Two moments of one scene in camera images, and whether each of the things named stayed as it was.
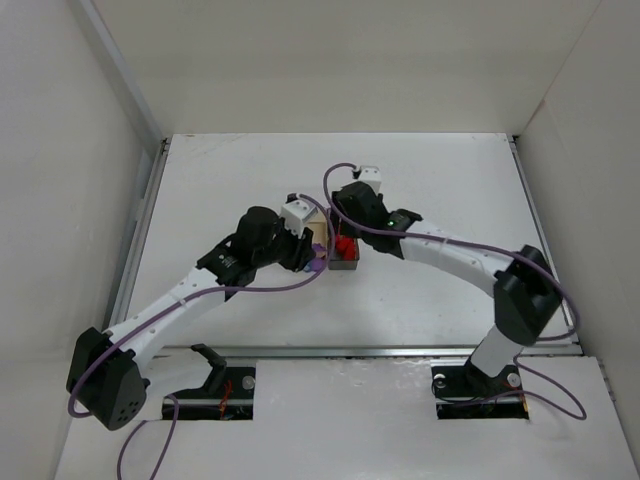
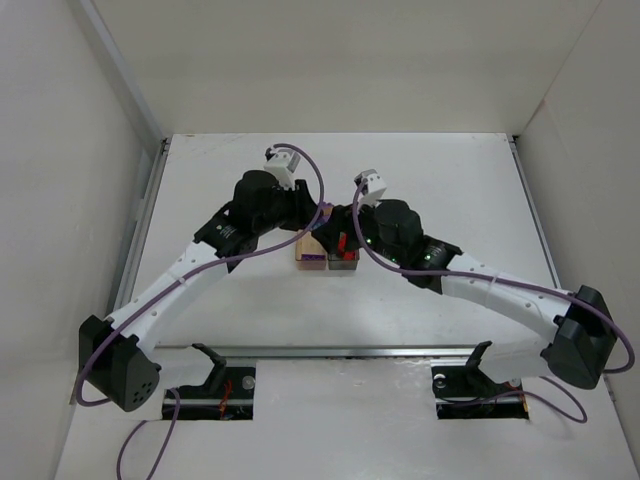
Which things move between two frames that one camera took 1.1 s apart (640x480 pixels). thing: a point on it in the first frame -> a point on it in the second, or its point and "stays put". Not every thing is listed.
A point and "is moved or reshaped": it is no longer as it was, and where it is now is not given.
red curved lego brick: [346, 246] stays put
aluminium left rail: [135, 247] stays put
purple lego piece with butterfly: [319, 262] is moved or reshaped
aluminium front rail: [195, 352] stays put
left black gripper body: [301, 251] -> [304, 203]
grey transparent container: [337, 263] stays put
